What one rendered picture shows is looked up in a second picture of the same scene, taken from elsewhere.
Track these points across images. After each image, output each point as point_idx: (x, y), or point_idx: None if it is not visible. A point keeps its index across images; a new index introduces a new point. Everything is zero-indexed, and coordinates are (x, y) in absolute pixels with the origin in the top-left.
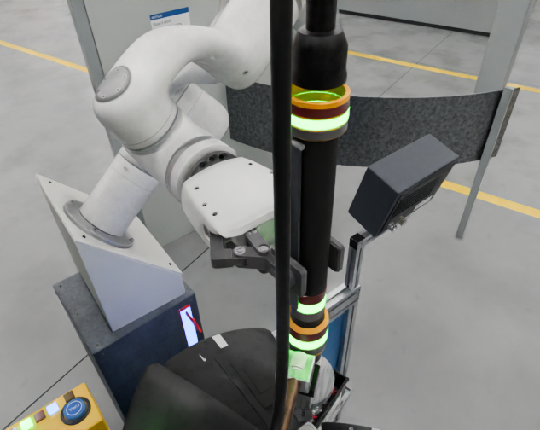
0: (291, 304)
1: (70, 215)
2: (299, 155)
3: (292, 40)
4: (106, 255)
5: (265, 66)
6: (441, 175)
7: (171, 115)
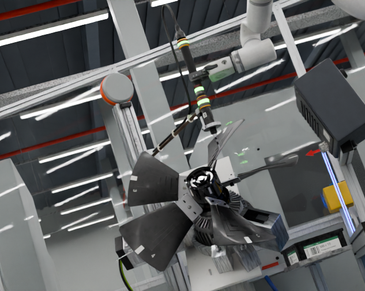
0: None
1: None
2: None
3: (168, 37)
4: None
5: (249, 25)
6: (300, 100)
7: (243, 44)
